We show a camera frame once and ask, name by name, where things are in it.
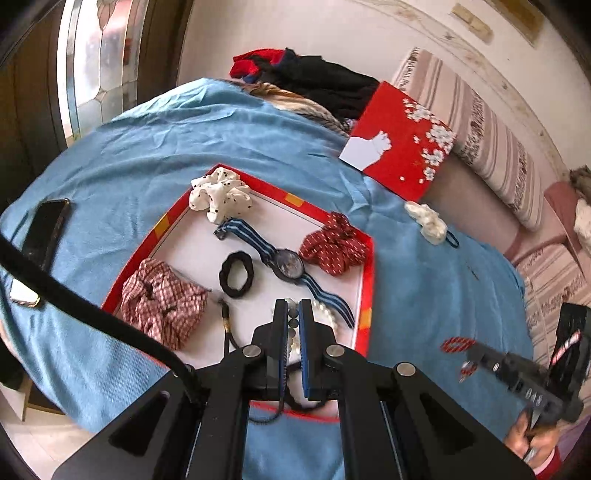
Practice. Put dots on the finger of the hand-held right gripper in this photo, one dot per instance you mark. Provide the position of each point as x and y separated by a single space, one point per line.
485 359

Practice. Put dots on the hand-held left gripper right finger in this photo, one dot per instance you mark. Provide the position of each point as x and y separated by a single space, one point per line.
305 350

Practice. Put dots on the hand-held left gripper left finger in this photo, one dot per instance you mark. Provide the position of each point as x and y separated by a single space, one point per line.
279 341

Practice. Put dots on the red bead hair clip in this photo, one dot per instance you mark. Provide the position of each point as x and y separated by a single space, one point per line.
457 345

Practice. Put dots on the red polka dot scrunchie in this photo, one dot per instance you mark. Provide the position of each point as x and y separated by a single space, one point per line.
332 249

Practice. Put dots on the red checkered scrunchie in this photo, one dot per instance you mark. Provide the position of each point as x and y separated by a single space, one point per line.
161 300

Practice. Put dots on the red rimmed white tray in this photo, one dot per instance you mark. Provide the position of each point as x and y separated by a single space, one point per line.
184 240

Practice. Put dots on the white black-dotted scrunchie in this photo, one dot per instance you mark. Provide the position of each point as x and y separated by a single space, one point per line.
217 194

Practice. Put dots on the person's right forearm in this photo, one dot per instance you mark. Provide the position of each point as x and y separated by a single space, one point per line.
551 466

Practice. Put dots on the person's right hand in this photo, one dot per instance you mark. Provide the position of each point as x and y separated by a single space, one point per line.
521 436

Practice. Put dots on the wide striped floral cushion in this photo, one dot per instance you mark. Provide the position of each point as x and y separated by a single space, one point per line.
554 286

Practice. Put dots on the plain white scrunchie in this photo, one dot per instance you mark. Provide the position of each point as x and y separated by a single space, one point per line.
429 224

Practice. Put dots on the pink sofa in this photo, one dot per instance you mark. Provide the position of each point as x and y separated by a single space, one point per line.
471 203

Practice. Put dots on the fluffy grey white object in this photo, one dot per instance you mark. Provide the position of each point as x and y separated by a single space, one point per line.
582 184

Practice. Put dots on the long striped floral cushion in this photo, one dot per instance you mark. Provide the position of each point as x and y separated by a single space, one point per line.
485 138

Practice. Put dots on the brown striped cloth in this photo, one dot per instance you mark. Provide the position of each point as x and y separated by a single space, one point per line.
286 99

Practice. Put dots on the blue blanket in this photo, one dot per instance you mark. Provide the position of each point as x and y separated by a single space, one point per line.
138 138

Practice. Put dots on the red floral gift box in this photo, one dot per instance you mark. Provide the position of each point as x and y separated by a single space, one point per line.
388 110

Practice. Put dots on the black smartphone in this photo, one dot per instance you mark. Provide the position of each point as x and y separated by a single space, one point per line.
46 230

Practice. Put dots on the gold rimmed white phone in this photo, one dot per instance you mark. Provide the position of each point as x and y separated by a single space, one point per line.
23 295

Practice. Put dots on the black garment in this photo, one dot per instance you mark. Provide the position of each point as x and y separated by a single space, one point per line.
323 83

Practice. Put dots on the red garment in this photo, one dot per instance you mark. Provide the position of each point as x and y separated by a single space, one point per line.
249 64

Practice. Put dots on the wooden door with glass panel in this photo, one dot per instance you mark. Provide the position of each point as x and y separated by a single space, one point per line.
101 60

